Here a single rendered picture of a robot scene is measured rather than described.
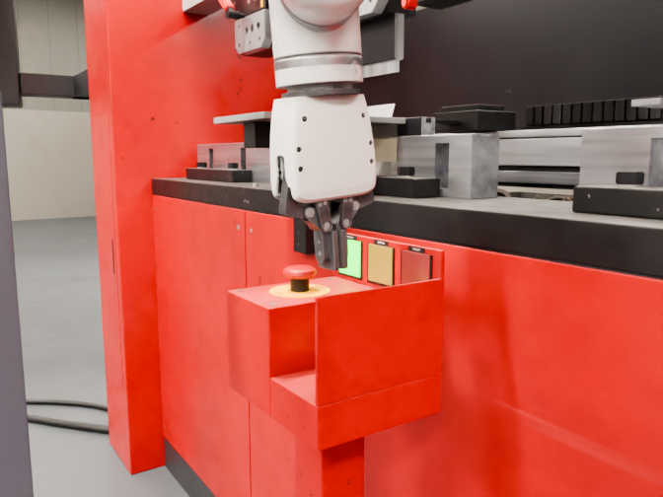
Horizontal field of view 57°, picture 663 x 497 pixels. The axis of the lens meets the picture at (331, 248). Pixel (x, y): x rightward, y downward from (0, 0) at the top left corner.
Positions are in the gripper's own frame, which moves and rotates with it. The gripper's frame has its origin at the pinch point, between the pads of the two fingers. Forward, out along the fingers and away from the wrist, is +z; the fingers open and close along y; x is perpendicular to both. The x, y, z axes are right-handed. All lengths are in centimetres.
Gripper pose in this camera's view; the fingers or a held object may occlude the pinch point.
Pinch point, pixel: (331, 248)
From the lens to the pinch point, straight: 61.3
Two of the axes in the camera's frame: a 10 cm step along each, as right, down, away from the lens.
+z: 0.7, 9.8, 2.0
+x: 5.6, 1.3, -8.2
